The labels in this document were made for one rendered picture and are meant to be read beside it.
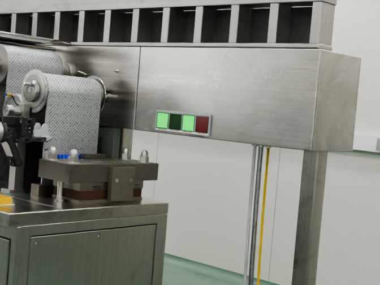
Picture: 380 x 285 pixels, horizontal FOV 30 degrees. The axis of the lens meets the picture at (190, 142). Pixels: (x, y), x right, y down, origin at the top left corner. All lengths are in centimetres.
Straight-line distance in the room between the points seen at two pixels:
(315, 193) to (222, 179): 303
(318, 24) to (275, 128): 33
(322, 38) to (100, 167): 82
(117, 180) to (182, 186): 319
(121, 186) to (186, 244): 319
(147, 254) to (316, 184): 63
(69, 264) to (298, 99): 86
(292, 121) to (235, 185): 310
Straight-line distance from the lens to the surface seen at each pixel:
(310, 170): 229
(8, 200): 221
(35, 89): 243
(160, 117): 246
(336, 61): 218
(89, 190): 233
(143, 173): 247
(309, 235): 230
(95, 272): 232
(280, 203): 498
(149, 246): 247
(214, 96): 232
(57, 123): 246
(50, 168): 233
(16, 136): 234
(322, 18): 213
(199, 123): 234
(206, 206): 538
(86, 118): 253
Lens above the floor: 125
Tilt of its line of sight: 3 degrees down
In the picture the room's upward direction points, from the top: 5 degrees clockwise
